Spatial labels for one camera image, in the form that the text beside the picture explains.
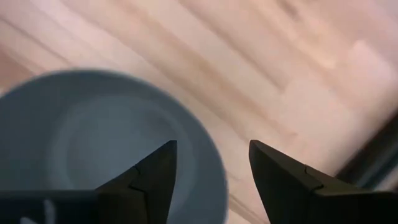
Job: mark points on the white bowl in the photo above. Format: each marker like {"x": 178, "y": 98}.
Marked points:
{"x": 77, "y": 130}

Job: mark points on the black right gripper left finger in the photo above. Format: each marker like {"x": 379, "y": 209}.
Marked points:
{"x": 130, "y": 202}

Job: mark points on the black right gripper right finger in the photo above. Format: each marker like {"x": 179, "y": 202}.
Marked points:
{"x": 295, "y": 199}

